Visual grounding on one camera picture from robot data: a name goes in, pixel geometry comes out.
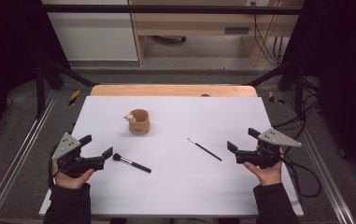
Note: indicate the tan holder with bear figure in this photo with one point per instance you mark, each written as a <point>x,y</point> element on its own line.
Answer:
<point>139,126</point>

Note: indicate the white cabinet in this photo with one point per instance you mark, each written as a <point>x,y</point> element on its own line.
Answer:
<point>94,37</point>

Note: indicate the white table sheet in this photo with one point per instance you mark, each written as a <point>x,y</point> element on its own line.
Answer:
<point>182,186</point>

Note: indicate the light wooden desk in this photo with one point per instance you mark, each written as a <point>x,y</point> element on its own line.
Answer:
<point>191,25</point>

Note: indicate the thin black makeup brush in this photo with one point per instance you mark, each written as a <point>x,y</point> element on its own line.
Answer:
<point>205,150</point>

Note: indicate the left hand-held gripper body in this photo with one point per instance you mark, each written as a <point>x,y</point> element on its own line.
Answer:
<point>65,147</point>

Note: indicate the chair base with caster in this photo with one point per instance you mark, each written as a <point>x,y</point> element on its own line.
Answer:
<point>169,39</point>

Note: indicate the black fluffy makeup brush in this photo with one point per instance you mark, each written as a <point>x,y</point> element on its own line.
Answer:
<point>135,165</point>

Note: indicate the person's left hand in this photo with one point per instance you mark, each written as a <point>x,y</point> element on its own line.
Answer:
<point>71,183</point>

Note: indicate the person's right hand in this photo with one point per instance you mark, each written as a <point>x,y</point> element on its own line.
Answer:
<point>269,176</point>

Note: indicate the black horizontal bar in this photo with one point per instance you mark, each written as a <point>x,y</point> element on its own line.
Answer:
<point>166,9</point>

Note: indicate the black metal stand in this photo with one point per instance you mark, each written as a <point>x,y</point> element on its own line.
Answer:
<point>298,90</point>
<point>40,90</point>

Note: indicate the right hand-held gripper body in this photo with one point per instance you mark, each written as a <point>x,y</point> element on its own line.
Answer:
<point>266,155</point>

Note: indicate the black curtain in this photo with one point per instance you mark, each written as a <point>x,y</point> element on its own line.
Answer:
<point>7,62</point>
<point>344,77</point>

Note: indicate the aluminium rail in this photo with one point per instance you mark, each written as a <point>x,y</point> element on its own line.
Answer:
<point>322,165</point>
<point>17,155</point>

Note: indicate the yellow black tape strip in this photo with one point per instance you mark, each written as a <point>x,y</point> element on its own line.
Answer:
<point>74,97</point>
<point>273,98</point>

